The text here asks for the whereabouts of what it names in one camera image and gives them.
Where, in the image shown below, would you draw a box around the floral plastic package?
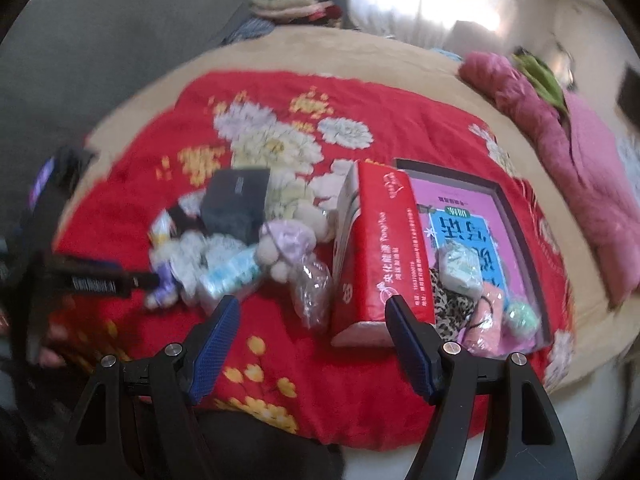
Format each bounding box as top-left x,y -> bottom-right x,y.
149,195 -> 202,247

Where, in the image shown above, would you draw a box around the stack of folded clothes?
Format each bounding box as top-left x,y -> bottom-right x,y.
247,0 -> 351,28

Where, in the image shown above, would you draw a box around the red floral blanket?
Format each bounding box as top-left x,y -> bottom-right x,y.
52,70 -> 576,448
82,25 -> 621,396

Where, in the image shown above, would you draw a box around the pink cover book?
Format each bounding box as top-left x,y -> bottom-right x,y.
415,180 -> 538,346

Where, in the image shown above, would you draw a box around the dark square box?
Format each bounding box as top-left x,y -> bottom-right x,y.
202,167 -> 272,242

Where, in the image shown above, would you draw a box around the person's left hand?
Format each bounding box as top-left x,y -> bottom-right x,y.
37,327 -> 68,367

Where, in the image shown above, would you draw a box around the beige plush toy purple hat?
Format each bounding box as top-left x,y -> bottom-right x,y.
257,200 -> 335,282

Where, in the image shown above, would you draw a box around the pale plastic-wrapped tissue packet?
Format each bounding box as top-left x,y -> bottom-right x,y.
200,247 -> 262,312

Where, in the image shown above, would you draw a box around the white tissue packet green print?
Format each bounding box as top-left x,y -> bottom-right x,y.
437,241 -> 484,297

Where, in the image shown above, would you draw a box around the white floral scrunchie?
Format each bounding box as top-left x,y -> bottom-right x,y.
170,232 -> 217,302

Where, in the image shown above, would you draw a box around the dark shallow box tray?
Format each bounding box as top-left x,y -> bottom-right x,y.
394,157 -> 555,358

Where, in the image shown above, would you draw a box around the person's dark trousers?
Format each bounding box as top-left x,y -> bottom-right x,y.
192,407 -> 346,480

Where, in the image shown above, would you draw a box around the small purple packet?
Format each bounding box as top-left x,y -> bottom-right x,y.
144,265 -> 177,309

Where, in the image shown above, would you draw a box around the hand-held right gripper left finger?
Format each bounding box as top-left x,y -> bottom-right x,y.
60,295 -> 242,480

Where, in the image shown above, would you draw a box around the blue speckled cloth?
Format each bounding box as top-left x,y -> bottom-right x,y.
225,17 -> 273,43

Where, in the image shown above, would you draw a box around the clear plastic bag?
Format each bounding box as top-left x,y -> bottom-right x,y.
290,255 -> 334,332

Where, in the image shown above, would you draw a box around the pink quilt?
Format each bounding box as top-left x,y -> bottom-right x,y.
459,51 -> 640,311

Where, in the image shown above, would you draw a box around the green cloth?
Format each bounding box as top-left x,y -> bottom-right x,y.
512,50 -> 568,116

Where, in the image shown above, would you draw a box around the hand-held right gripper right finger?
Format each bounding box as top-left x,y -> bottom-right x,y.
385,296 -> 578,480

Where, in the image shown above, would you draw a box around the red tissue pack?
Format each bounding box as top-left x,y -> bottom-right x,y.
330,160 -> 438,348

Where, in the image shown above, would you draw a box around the pink cloth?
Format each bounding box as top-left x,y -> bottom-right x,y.
462,280 -> 507,357

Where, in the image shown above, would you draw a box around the green ball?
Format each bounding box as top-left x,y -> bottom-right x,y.
502,297 -> 539,342

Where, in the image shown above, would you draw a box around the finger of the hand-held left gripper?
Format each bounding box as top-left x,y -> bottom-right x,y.
131,271 -> 162,292

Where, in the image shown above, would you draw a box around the leopard print scrunchie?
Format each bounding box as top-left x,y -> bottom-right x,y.
432,270 -> 482,346

